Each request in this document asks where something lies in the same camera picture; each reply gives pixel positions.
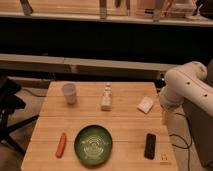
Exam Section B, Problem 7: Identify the black cable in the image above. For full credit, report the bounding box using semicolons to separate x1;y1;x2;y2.
169;112;194;171

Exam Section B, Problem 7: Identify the black remote control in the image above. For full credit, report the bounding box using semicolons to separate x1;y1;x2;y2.
144;133;156;160

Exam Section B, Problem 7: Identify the long wooden shelf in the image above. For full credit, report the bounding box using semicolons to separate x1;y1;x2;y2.
0;53;175;80

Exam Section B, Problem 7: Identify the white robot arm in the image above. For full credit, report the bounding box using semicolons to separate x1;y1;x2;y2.
159;61;213;124

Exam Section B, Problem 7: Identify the black tripod stand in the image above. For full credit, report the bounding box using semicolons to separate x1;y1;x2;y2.
0;76;38;156

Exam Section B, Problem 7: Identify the green ceramic bowl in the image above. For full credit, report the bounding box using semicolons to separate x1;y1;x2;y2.
74;125;113;166

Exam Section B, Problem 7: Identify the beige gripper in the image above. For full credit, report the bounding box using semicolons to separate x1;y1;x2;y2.
162;110;175;125

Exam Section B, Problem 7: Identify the small white bottle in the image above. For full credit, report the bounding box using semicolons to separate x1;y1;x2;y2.
101;83;112;111

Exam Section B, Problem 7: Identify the orange carrot toy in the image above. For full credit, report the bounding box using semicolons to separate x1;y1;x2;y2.
55;133;66;158

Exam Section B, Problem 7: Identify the white rectangular box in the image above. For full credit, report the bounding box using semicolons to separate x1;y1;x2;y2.
137;97;154;114

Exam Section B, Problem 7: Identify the translucent plastic cup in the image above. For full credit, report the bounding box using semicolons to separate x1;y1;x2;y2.
62;83;77;105

